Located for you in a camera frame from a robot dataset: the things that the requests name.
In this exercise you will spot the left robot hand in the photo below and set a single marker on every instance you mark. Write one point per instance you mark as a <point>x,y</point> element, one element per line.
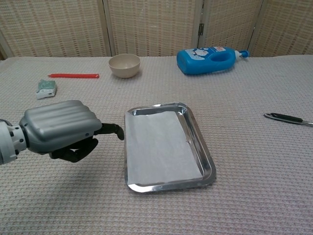
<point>61,124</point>

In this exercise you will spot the white paper sheet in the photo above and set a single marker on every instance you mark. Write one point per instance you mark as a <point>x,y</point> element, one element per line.
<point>161,149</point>

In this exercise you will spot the stainless steel tray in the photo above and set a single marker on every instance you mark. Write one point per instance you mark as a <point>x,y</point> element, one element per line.
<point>200,159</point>

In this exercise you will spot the green tissue packet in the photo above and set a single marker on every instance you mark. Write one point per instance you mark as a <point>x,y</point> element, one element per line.
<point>46,89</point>

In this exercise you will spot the red plastic stick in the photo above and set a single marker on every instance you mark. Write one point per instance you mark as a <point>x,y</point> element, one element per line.
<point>73,75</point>

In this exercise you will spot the beige bowl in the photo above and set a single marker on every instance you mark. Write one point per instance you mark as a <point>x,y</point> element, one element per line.
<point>124,65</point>

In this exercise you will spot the woven tablecloth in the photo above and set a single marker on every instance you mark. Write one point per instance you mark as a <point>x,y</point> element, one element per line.
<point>156,208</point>

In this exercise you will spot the woven folding screen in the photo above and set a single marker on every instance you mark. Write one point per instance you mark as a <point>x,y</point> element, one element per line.
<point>151,27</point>

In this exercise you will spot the blue detergent bottle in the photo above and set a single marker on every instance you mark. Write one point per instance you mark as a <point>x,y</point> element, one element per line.
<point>198,63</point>

